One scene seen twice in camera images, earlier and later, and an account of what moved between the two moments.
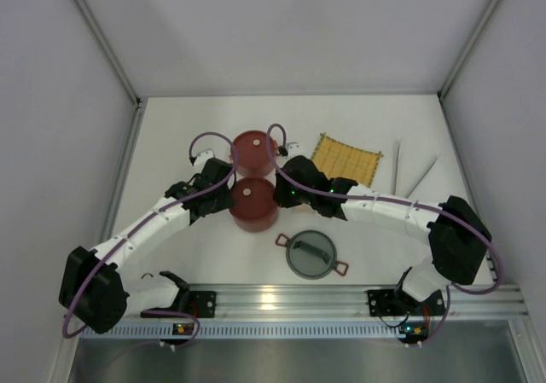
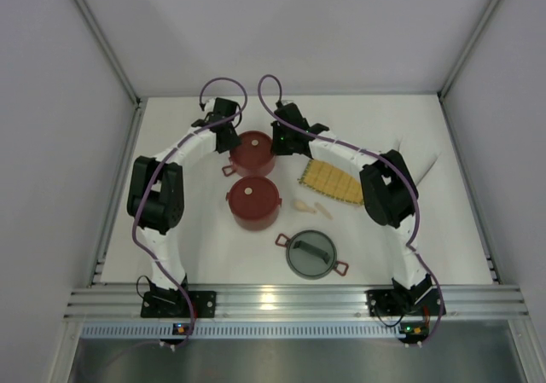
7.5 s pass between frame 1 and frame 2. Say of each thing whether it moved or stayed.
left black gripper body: moved
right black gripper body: moved
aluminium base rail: stayed
